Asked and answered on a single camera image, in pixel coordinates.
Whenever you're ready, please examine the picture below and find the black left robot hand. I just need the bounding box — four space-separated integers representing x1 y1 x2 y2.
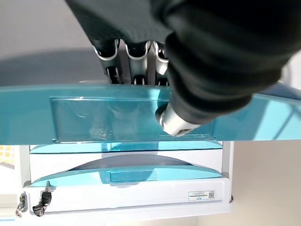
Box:
64 0 301 137

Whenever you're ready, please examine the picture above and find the blue white cart drawer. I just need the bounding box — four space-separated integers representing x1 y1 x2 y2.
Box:
29 150 224 189
0 83 301 144
29 140 224 155

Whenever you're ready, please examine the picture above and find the cart maker label sticker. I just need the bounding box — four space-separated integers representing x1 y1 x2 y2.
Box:
188 189 216 202

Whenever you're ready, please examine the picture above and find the white medical cart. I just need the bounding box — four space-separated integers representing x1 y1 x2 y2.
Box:
0 138 236 222

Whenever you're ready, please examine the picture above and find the black cart key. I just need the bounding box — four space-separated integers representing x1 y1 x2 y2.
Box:
32 180 54 217

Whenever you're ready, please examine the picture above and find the metal cart lock latch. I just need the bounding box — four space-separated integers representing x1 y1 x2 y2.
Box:
15 191 30 218

